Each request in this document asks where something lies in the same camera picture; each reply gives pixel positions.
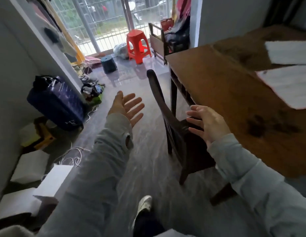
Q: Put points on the person's left hand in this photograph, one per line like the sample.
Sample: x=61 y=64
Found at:
x=122 y=108

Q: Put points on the person's right hand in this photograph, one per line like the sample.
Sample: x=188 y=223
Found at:
x=213 y=124

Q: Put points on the person's left thumb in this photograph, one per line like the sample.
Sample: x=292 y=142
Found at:
x=119 y=96

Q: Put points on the person's left middle finger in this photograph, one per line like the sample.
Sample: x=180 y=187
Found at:
x=135 y=102

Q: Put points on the person's left little finger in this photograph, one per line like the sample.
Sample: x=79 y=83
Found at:
x=137 y=120

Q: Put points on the person's right little finger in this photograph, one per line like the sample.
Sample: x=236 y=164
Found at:
x=207 y=142

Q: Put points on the person's right middle finger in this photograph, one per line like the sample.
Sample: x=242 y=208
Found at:
x=194 y=120

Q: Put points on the person's right thumb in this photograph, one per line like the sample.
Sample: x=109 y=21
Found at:
x=197 y=107

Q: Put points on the person's right forearm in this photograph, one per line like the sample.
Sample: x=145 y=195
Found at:
x=254 y=185

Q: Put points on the person's left forearm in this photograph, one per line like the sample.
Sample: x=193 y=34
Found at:
x=93 y=177

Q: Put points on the dark wooden chair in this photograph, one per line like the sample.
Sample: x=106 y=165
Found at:
x=178 y=138

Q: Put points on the pile of clothes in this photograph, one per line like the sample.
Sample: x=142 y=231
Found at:
x=92 y=90

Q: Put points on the small dark blue stool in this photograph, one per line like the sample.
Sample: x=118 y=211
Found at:
x=109 y=64

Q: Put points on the brown wooden table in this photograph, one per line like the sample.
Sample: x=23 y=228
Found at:
x=239 y=96

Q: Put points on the pink cloth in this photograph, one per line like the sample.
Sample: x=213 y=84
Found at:
x=92 y=60

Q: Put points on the clear plastic bag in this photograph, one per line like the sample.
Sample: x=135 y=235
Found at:
x=121 y=50

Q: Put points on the red plastic stool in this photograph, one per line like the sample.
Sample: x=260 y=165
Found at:
x=138 y=45

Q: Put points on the dark blue suitcase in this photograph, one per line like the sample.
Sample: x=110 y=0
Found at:
x=59 y=103

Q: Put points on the wooden rack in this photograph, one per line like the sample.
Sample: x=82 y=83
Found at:
x=157 y=43

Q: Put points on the metal window grille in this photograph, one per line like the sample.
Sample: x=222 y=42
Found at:
x=106 y=20

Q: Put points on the black bag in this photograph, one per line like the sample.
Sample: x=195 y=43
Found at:
x=43 y=81

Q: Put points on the clothes heap on rack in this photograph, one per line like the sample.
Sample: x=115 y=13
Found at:
x=178 y=27

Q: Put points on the person's white shoe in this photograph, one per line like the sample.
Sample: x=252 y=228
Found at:
x=143 y=207

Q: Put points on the white paper sheet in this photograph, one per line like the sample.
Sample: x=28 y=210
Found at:
x=287 y=53
x=288 y=85

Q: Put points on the hanging clothes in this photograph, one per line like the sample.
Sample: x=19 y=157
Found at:
x=53 y=27

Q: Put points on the person's dark trouser leg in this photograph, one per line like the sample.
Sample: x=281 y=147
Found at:
x=148 y=225

